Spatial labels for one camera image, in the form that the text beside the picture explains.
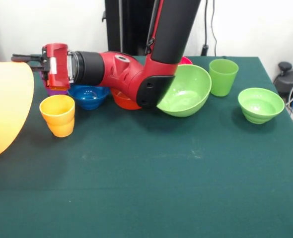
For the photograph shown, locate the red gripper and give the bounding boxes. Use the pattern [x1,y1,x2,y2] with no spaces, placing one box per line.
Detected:
[11,43,72,90]

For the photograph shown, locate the large orange bowl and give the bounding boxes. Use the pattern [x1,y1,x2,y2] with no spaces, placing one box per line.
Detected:
[0,61,35,159]

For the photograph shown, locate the purple cup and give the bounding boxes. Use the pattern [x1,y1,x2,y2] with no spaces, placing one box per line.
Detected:
[38,71,69,97]

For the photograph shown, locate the yellow ribbed cup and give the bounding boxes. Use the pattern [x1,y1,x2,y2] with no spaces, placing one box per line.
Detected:
[39,94,75,138]

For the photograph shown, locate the blue ribbed bowl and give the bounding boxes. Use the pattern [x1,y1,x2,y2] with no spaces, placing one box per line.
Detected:
[67,85,110,111]

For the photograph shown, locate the red bowl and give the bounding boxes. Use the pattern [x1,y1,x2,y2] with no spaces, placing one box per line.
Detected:
[111,88,142,111]

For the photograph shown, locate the large green bowl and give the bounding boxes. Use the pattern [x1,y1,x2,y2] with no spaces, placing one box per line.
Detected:
[156,64,212,118]

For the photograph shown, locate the dark green tablecloth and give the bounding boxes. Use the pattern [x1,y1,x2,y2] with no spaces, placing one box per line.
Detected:
[0,54,293,238]

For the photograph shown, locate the green smooth cup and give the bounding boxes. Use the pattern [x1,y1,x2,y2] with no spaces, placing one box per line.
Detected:
[209,59,239,97]

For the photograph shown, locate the small green ribbed bowl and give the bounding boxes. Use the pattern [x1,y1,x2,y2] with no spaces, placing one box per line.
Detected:
[237,87,285,124]

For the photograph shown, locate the black chair base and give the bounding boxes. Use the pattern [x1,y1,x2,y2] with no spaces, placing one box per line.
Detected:
[273,61,293,109]

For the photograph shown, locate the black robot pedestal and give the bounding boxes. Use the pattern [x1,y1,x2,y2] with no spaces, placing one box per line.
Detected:
[102,0,188,57]

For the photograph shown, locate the black wall cable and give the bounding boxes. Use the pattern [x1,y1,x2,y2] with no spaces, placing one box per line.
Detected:
[201,0,218,57]

